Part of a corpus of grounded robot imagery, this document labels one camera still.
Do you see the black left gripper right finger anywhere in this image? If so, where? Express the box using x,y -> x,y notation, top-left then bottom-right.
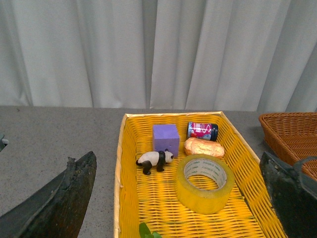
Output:
260,152 -> 317,238

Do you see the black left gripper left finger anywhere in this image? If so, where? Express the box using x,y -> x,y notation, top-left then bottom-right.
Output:
0,151 -> 97,238

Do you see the yellow packing tape roll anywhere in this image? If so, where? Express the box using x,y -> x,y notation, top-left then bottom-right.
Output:
175,154 -> 235,214

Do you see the brown wicker basket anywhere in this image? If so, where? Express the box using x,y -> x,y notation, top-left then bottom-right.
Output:
259,112 -> 317,181

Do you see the yellow woven basket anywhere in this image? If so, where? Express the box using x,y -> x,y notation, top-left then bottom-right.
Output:
114,112 -> 286,238

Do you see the toy orange carrot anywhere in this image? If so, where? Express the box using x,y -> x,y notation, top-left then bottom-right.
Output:
139,222 -> 162,238

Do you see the toy panda figure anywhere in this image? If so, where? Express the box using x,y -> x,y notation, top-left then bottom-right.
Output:
136,149 -> 174,176

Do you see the small red labelled can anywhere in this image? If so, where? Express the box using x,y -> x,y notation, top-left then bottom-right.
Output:
187,121 -> 218,141

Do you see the toy bread loaf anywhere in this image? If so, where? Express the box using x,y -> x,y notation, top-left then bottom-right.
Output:
184,137 -> 225,159

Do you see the purple foam cube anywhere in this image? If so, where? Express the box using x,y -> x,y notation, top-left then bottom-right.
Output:
152,124 -> 180,157

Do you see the grey curtain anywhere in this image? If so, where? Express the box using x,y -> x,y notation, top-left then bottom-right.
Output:
0,0 -> 317,113

